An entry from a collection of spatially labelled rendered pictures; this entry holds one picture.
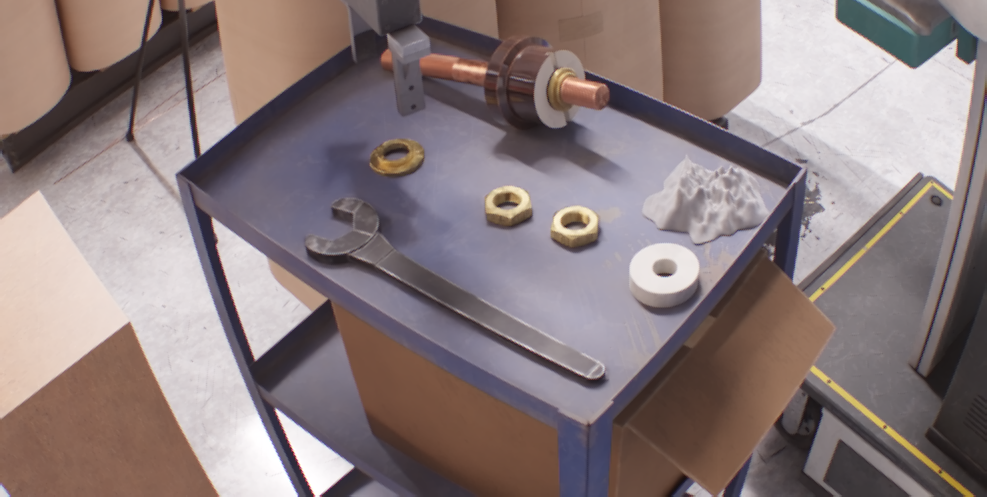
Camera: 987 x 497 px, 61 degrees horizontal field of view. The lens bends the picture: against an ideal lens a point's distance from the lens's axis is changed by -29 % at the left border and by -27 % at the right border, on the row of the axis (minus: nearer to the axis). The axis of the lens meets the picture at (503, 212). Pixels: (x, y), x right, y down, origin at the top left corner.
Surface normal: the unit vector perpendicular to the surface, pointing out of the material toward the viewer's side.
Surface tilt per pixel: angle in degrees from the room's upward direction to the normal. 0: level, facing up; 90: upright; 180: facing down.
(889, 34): 90
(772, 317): 26
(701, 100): 90
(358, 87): 0
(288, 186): 0
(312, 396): 0
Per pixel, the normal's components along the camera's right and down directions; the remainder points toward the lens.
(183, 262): -0.07, -0.77
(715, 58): 0.43, 0.56
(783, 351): 0.28, -0.53
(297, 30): -0.33, 0.63
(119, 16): 0.67, 0.44
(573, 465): -0.63, 0.54
